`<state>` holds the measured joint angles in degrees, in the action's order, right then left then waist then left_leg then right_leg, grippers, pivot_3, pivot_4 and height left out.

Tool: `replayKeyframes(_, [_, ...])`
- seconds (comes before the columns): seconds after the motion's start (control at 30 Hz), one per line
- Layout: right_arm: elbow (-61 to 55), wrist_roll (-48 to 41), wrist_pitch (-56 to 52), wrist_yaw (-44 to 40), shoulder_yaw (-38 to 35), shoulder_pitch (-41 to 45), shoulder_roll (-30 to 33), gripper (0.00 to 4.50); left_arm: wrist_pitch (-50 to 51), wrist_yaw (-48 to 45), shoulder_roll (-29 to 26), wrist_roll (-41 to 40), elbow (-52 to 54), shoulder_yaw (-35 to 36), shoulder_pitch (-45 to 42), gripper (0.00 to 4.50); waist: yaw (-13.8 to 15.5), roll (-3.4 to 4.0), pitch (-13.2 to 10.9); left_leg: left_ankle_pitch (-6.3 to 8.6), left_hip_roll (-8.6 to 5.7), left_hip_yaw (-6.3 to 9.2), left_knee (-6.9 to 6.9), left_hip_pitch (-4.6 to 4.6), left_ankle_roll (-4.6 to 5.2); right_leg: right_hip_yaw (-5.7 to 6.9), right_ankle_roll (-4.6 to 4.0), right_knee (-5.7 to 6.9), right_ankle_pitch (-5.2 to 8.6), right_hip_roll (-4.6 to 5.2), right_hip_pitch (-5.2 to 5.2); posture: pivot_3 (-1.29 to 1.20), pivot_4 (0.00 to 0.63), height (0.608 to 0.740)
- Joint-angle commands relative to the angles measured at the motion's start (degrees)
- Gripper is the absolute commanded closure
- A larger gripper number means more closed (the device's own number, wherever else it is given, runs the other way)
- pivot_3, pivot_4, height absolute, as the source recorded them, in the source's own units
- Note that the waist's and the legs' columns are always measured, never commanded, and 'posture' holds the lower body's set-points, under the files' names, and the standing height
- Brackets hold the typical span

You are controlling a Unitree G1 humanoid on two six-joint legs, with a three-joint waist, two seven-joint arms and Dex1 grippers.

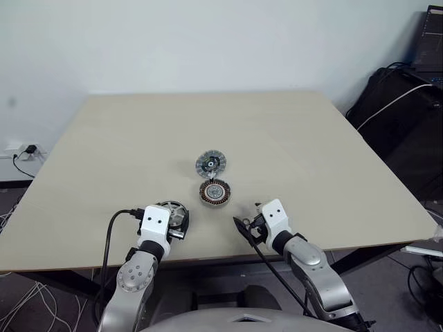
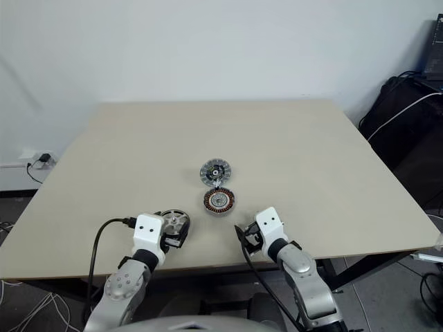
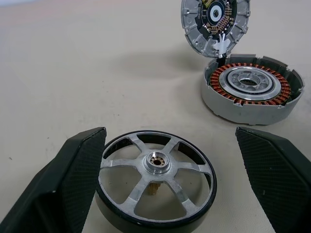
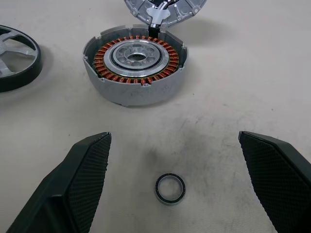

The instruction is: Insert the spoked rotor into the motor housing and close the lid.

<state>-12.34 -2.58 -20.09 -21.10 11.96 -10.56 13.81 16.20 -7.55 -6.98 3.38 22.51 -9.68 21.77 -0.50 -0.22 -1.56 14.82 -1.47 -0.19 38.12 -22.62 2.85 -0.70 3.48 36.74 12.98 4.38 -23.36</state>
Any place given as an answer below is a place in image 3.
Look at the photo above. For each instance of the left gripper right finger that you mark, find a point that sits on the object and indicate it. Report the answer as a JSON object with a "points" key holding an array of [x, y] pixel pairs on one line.
{"points": [[279, 184]]}

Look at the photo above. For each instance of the silver motor cover circuit board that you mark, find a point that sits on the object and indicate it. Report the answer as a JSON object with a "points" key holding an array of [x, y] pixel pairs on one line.
{"points": [[194, 31]]}

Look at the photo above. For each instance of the silver round motor housing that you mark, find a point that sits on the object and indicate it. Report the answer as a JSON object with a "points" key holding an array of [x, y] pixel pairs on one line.
{"points": [[243, 116]]}

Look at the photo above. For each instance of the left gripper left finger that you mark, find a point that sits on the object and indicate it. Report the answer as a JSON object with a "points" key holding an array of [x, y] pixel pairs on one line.
{"points": [[56, 184]]}

